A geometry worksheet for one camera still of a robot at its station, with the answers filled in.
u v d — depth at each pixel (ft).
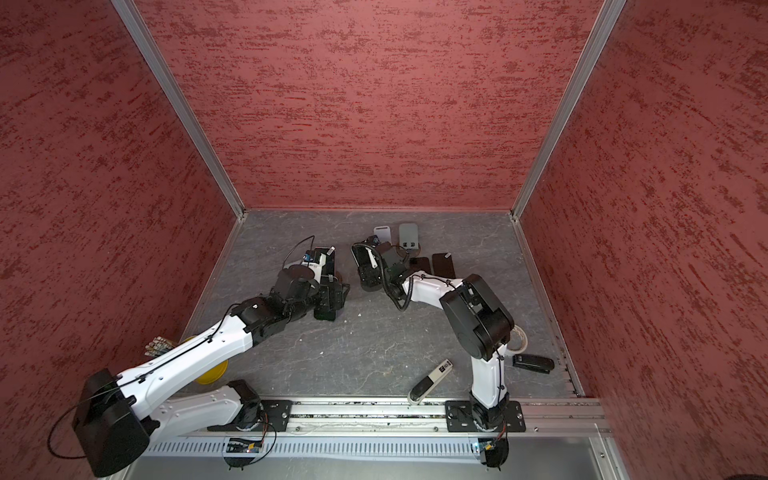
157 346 2.25
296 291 1.96
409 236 3.43
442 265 3.43
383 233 3.39
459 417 2.43
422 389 2.43
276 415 2.43
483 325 1.67
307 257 2.24
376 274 2.75
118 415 1.24
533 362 2.67
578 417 2.49
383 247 2.44
